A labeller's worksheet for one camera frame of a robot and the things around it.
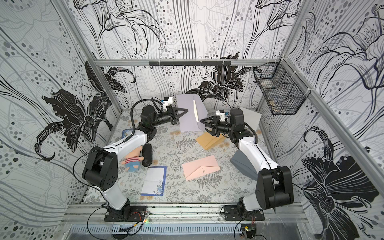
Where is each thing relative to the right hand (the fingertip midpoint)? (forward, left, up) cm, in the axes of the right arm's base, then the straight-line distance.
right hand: (203, 123), depth 77 cm
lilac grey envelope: (-2, +6, +4) cm, 8 cm away
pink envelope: (-14, +2, -24) cm, 28 cm away
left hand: (+3, +8, +6) cm, 10 cm away
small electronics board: (-43, -22, -28) cm, 56 cm away
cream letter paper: (+3, +4, +5) cm, 8 cm away
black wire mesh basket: (+23, -48, +3) cm, 53 cm away
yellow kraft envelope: (+7, -3, -27) cm, 28 cm away
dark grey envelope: (-11, -24, -26) cm, 37 cm away
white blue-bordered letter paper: (-22, +28, -26) cm, 44 cm away
